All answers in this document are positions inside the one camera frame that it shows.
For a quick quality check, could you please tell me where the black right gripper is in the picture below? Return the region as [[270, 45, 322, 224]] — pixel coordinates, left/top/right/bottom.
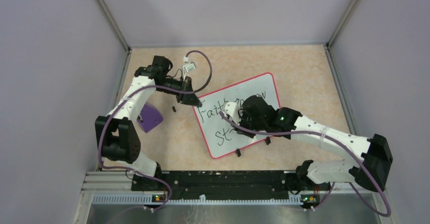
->
[[231, 109, 267, 138]]

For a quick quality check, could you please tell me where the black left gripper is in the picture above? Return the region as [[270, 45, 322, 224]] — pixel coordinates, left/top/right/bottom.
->
[[158, 76, 202, 107]]

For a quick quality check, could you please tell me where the red framed whiteboard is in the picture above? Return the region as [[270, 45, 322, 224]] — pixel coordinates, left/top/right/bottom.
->
[[192, 72, 281, 159]]

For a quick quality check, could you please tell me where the purple wedge eraser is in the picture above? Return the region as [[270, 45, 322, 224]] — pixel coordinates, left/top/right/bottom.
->
[[137, 102, 163, 133]]

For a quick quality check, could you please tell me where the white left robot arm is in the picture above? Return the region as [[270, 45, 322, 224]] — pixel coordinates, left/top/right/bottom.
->
[[95, 56, 202, 190]]

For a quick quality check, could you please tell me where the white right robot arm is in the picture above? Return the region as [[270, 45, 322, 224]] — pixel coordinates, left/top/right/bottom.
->
[[223, 95, 393, 192]]

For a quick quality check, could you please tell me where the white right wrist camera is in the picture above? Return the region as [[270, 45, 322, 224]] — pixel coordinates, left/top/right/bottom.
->
[[222, 102, 240, 125]]

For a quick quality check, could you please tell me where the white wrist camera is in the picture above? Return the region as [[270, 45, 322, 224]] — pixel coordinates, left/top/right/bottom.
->
[[182, 56, 196, 79], [222, 102, 240, 125]]

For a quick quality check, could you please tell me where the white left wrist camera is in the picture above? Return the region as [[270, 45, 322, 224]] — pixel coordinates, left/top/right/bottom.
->
[[182, 56, 196, 79]]

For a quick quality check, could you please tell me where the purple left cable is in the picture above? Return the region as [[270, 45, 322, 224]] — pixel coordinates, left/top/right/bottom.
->
[[97, 50, 213, 213]]

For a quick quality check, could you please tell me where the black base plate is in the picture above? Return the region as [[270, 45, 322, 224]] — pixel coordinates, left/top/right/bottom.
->
[[131, 170, 331, 201]]

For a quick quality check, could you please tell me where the white cable duct rail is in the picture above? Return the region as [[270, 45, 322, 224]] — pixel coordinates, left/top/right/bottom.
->
[[92, 194, 303, 206]]

